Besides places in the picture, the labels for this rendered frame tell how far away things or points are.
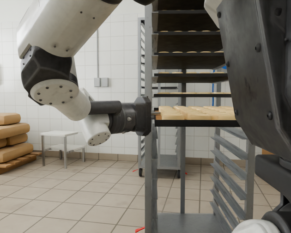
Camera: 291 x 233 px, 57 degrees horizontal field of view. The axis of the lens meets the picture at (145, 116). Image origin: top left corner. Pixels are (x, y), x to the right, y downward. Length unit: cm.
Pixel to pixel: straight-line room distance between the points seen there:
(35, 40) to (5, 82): 444
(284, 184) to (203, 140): 347
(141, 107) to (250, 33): 56
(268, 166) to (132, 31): 369
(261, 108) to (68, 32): 26
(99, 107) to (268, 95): 48
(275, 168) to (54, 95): 35
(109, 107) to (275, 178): 45
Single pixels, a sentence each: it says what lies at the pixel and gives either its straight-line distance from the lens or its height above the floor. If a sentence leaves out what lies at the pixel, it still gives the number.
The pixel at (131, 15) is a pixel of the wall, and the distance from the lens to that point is 404.
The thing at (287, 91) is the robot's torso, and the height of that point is 96.
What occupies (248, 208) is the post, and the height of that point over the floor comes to 46.
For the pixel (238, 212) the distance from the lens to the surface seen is 141.
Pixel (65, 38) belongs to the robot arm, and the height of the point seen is 104.
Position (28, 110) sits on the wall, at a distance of 461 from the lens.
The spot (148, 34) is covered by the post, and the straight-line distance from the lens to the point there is 120.
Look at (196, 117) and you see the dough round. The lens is 61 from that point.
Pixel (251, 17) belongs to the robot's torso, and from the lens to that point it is 28.
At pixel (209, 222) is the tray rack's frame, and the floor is 15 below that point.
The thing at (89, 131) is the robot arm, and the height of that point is 87.
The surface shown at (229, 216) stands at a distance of 158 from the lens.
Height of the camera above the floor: 96
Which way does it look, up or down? 4 degrees down
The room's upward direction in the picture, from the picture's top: straight up
